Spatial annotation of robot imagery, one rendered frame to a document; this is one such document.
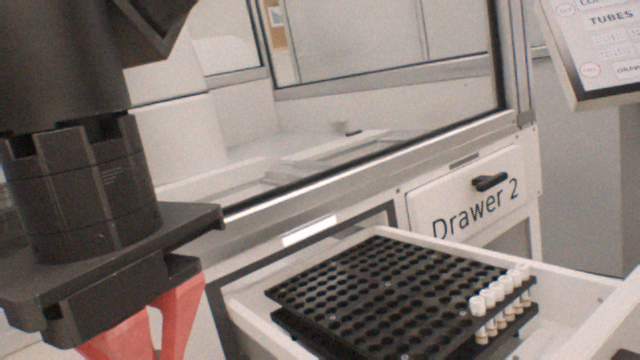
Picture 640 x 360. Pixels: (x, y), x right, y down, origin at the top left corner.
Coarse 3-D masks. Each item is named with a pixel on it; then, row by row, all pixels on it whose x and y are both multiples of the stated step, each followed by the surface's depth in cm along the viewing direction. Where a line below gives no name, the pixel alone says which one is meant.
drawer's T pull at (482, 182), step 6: (498, 174) 69; (504, 174) 69; (474, 180) 69; (480, 180) 68; (486, 180) 67; (492, 180) 67; (498, 180) 68; (504, 180) 69; (480, 186) 66; (486, 186) 66; (492, 186) 67
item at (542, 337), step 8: (544, 328) 41; (536, 336) 40; (544, 336) 40; (552, 336) 40; (528, 344) 39; (536, 344) 39; (544, 344) 40; (520, 352) 39; (528, 352) 39; (536, 352) 39
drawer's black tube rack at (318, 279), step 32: (352, 256) 54; (384, 256) 52; (416, 256) 50; (448, 256) 49; (288, 288) 49; (320, 288) 47; (352, 288) 47; (384, 288) 44; (416, 288) 44; (448, 288) 42; (480, 288) 41; (288, 320) 48; (320, 320) 47; (352, 320) 40; (384, 320) 39; (416, 320) 38; (448, 320) 37; (480, 320) 36; (512, 320) 40; (320, 352) 42; (352, 352) 40; (384, 352) 35; (480, 352) 37
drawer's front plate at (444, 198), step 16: (480, 160) 73; (496, 160) 73; (512, 160) 76; (448, 176) 68; (464, 176) 69; (512, 176) 77; (416, 192) 63; (432, 192) 65; (448, 192) 67; (464, 192) 69; (480, 192) 72; (496, 192) 74; (416, 208) 63; (432, 208) 65; (448, 208) 67; (464, 208) 69; (480, 208) 72; (496, 208) 75; (512, 208) 78; (416, 224) 64; (432, 224) 65; (448, 224) 67; (464, 224) 70; (480, 224) 72; (448, 240) 68
